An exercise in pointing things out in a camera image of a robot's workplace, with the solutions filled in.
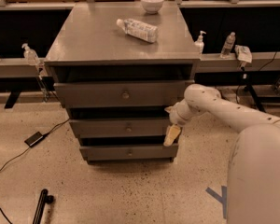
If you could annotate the white pump sanitizer bottle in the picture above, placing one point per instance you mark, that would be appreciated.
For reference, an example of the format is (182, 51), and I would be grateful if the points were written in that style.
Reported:
(199, 42)

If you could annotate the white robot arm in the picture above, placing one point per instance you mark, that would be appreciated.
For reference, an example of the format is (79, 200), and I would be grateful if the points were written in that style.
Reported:
(253, 186)

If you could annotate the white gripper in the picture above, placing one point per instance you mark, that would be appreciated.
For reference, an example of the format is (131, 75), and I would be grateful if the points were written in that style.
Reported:
(174, 117)

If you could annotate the grey top drawer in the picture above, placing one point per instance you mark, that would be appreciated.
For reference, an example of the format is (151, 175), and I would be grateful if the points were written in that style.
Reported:
(120, 93)

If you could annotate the black table leg right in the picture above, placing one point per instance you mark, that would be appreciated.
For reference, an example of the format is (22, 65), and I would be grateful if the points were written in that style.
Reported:
(250, 89)

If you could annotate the black bracket left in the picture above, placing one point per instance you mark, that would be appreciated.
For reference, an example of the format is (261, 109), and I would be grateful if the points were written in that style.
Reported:
(12, 99)

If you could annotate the black power adapter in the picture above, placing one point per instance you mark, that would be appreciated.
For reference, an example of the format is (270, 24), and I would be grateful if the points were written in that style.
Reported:
(34, 139)

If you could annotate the lying clear water bottle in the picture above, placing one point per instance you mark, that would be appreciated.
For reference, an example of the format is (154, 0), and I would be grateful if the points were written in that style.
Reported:
(139, 29)

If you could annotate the grey shelf rail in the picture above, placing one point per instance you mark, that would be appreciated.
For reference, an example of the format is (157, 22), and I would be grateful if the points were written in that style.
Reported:
(208, 63)

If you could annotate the white bowl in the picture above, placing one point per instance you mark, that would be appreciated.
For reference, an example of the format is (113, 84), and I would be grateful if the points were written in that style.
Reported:
(152, 6)

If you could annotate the blue tape cross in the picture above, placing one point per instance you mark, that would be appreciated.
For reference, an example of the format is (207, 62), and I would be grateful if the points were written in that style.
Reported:
(221, 198)

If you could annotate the grey bottom drawer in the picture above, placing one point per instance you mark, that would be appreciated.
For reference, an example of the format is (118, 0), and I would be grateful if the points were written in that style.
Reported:
(128, 152)

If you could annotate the clear pump bottle left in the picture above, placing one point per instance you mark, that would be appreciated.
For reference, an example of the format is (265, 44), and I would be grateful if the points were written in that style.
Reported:
(30, 55)

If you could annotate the flat white paper pad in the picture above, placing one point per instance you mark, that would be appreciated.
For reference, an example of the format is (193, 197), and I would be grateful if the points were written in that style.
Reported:
(229, 95)

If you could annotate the grey drawer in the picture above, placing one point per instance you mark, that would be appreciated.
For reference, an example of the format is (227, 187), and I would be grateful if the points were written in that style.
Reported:
(128, 152)
(100, 128)
(120, 93)

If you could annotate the white plastic bag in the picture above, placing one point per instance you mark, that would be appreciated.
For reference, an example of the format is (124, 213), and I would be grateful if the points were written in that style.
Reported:
(243, 54)

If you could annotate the grey middle drawer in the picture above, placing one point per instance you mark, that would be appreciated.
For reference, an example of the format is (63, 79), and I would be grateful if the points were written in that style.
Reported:
(100, 128)

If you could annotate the grey drawer cabinet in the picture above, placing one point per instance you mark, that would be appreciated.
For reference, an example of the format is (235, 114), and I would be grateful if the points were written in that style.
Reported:
(91, 48)

